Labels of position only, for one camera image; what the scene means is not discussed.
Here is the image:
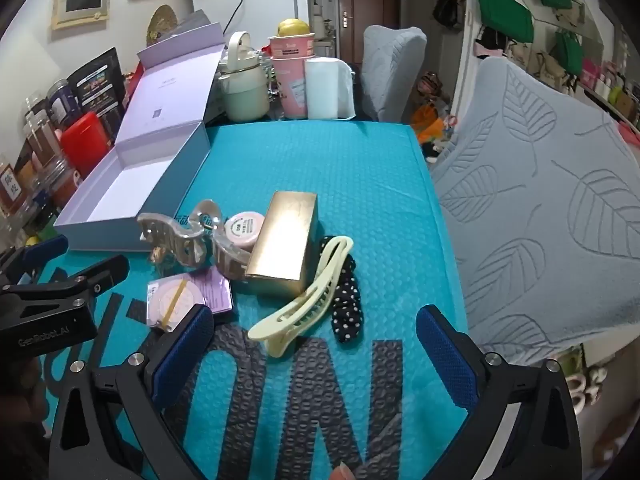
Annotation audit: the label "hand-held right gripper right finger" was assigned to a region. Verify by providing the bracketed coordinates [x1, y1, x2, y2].
[415, 304, 583, 480]

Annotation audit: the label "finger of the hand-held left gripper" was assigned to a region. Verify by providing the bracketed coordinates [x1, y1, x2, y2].
[0, 234, 70, 286]
[0, 254, 131, 318]

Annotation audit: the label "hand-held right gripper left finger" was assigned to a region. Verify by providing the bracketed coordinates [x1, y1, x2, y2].
[47, 304, 216, 480]

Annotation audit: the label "pink compact with yellow band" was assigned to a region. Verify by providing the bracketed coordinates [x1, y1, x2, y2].
[147, 275, 208, 333]

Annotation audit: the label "clear star hair clip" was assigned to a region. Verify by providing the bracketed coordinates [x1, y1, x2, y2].
[146, 244, 176, 267]

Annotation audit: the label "purple backing card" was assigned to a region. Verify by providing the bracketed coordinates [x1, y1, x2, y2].
[192, 266, 236, 317]

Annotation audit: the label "large pearl claw clip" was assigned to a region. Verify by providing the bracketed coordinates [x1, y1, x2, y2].
[137, 199, 251, 281]

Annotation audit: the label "black polka dot scrunchie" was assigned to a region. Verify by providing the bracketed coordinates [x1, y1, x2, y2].
[319, 234, 362, 345]

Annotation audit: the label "long cream hair clip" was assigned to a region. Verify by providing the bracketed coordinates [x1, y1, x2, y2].
[247, 235, 355, 358]

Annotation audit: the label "pink round jar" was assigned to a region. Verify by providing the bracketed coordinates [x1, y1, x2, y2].
[223, 211, 266, 251]

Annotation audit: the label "gold rectangular box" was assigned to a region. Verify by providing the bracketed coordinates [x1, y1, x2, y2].
[244, 191, 319, 297]

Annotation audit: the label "lavender gift box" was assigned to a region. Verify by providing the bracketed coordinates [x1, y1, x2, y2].
[52, 22, 226, 253]

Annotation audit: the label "clear jar orange label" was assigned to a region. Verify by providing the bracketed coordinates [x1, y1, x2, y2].
[30, 157, 83, 211]

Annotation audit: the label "red canister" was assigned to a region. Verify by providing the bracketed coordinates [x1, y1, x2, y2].
[61, 111, 117, 181]

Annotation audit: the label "clear jar brown contents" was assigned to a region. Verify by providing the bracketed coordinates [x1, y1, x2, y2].
[22, 95, 63, 161]

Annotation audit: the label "pink slippers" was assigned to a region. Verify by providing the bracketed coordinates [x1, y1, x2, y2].
[550, 355, 608, 413]

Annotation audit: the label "purple white bag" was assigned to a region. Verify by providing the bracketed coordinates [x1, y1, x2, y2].
[46, 79, 76, 123]

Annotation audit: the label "grey leaf pattern chair cover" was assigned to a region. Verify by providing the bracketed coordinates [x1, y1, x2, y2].
[430, 56, 640, 366]

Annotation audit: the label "black snack bag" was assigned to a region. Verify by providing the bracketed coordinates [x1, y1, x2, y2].
[66, 47, 126, 121]

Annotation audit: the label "red snack packet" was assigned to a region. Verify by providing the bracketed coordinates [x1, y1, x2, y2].
[122, 62, 146, 101]

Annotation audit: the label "pale green water bottle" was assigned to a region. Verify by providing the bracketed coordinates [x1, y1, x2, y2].
[218, 31, 271, 123]

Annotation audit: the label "orange toy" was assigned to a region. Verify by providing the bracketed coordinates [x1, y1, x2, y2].
[412, 102, 451, 143]

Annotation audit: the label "woven fan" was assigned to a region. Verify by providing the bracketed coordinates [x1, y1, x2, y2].
[146, 4, 180, 47]

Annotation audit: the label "pink panda cup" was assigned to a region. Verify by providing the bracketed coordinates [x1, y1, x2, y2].
[270, 56, 308, 121]

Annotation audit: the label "paper towel roll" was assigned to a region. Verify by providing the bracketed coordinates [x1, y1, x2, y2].
[304, 56, 357, 121]

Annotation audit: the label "white fridge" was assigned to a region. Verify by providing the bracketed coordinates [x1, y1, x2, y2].
[191, 0, 311, 51]

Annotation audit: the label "brown door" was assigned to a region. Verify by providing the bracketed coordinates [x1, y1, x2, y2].
[336, 0, 402, 63]

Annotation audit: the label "wall intercom screen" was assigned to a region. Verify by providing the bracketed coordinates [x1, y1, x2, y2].
[51, 0, 110, 30]

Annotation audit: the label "black power cable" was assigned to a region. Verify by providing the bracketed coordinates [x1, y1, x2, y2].
[222, 0, 253, 36]

